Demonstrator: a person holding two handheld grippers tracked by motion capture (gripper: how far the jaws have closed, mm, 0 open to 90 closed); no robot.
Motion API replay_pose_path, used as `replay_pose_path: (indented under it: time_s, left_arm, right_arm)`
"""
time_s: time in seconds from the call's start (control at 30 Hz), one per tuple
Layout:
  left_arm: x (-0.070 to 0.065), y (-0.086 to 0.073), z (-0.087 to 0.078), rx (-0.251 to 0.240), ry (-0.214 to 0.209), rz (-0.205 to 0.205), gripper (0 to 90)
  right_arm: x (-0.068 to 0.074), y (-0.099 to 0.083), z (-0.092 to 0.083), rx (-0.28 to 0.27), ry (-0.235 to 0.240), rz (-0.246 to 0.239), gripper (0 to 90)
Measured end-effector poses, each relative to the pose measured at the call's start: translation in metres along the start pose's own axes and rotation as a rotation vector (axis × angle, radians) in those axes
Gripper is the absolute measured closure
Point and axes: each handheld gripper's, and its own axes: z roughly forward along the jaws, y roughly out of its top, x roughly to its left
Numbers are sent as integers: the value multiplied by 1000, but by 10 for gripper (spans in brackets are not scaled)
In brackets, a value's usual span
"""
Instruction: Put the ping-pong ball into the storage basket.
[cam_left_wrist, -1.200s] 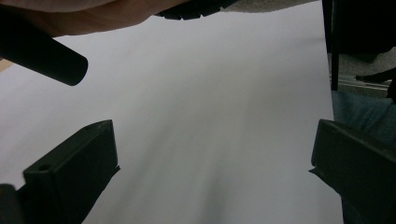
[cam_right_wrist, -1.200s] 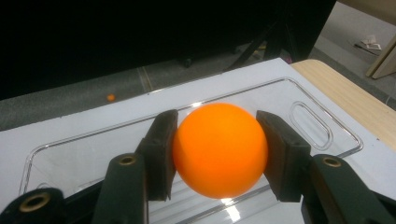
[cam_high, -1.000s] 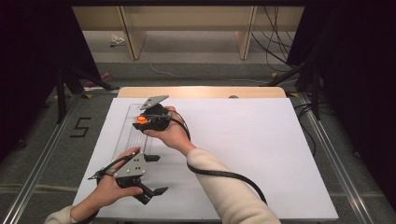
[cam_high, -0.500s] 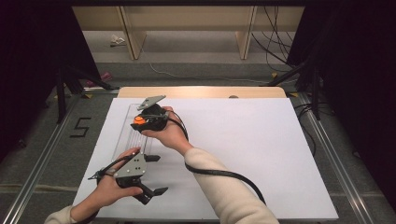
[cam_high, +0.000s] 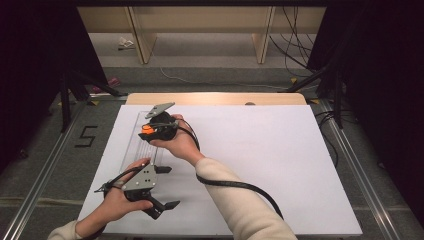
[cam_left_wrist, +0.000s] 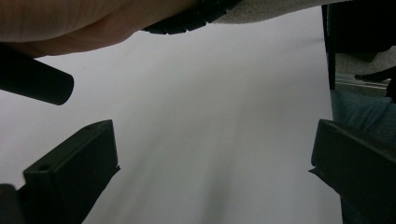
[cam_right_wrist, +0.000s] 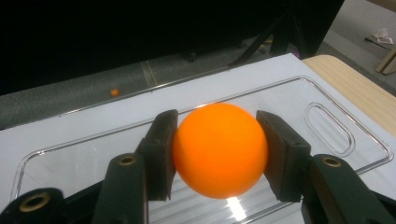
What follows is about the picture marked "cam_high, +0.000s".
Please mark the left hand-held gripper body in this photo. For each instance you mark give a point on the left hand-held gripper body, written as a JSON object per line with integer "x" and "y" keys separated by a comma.
{"x": 143, "y": 179}

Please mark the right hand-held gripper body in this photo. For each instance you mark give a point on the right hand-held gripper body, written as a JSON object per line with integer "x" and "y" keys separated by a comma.
{"x": 165, "y": 128}

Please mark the orange ball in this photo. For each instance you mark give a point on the orange ball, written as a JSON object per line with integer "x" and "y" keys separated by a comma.
{"x": 147, "y": 130}

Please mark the clear plastic tray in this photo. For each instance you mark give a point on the clear plastic tray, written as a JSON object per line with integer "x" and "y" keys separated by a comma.
{"x": 136, "y": 150}

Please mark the person's right hand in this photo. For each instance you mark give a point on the person's right hand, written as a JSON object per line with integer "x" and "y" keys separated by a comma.
{"x": 181, "y": 145}

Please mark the person's left hand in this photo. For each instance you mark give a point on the person's left hand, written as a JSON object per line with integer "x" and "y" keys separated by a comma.
{"x": 115, "y": 205}

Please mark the pink object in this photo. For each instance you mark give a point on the pink object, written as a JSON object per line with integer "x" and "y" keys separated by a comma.
{"x": 113, "y": 81}

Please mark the black metal stand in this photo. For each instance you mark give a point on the black metal stand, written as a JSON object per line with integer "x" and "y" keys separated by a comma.
{"x": 65, "y": 106}
{"x": 338, "y": 106}

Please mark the white crumpled paper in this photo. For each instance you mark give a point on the white crumpled paper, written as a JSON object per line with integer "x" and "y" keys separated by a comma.
{"x": 125, "y": 42}

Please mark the white table sheet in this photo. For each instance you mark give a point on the white table sheet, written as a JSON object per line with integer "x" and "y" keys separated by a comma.
{"x": 266, "y": 150}

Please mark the beige wooden desk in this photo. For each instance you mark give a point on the beige wooden desk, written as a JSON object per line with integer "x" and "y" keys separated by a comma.
{"x": 200, "y": 20}

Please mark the black curtain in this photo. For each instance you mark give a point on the black curtain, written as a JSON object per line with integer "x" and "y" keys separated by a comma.
{"x": 383, "y": 66}
{"x": 33, "y": 66}

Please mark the aluminium floor rail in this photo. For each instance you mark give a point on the aluminium floor rail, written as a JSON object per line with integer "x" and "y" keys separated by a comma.
{"x": 36, "y": 193}
{"x": 366, "y": 186}

